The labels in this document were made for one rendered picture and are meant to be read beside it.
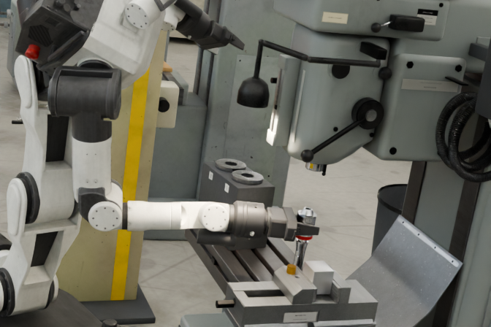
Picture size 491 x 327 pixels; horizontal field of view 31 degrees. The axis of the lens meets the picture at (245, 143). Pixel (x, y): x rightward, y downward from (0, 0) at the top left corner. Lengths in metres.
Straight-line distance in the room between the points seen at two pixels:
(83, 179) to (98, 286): 2.04
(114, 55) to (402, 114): 0.67
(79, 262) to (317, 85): 2.21
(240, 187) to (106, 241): 1.64
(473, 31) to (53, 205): 1.18
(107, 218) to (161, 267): 2.49
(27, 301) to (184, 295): 1.73
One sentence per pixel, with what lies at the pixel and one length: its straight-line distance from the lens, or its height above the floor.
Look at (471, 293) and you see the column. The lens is 2.29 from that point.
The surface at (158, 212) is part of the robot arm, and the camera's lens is 2.11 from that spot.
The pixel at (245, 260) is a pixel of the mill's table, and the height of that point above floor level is 0.94.
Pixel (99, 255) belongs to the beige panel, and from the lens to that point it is 3.99.
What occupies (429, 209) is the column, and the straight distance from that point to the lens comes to 2.38.
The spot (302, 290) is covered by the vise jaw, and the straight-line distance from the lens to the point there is 2.06.
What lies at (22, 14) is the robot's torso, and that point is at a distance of 2.43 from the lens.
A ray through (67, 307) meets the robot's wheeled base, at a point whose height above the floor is 0.57.
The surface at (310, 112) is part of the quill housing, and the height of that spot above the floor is 1.44.
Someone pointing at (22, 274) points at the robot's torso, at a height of 0.78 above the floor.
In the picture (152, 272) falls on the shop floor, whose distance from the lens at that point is 4.48.
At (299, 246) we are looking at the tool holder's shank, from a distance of 2.19.
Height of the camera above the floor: 1.91
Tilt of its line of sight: 16 degrees down
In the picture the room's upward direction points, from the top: 8 degrees clockwise
